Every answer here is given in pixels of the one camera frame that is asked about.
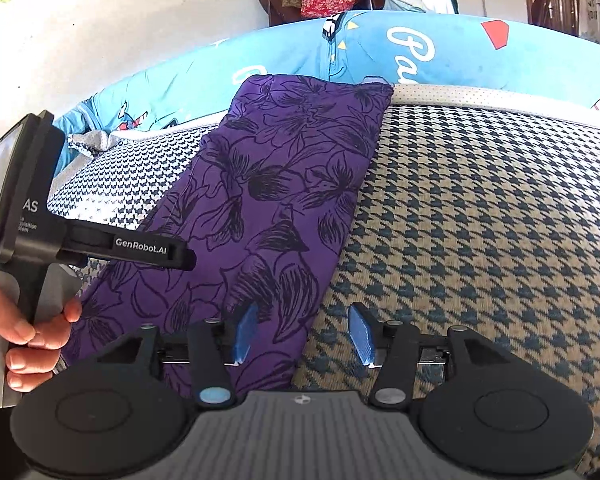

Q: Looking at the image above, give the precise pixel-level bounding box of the person's left hand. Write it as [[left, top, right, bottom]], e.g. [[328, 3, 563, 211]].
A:
[[0, 276, 83, 392]]

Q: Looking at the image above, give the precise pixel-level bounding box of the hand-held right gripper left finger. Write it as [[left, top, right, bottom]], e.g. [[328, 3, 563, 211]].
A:
[[92, 302, 260, 409]]

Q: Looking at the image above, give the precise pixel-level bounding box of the purple floral shirt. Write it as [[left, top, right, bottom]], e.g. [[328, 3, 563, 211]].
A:
[[60, 74, 395, 396]]

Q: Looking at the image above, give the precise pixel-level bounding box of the brown round chair back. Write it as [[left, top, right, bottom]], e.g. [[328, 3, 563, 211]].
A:
[[530, 0, 556, 26]]

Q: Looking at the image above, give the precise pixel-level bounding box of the houndstooth bed mat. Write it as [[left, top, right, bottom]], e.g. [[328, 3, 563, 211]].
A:
[[45, 102, 600, 461]]

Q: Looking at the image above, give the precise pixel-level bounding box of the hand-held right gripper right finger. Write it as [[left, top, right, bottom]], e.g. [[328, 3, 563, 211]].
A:
[[347, 302, 517, 409]]

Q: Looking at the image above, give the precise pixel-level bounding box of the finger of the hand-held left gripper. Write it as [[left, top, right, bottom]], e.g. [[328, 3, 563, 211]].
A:
[[60, 224, 197, 272]]

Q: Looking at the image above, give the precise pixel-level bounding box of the blue printed quilt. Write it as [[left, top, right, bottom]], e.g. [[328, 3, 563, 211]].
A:
[[52, 10, 600, 146]]

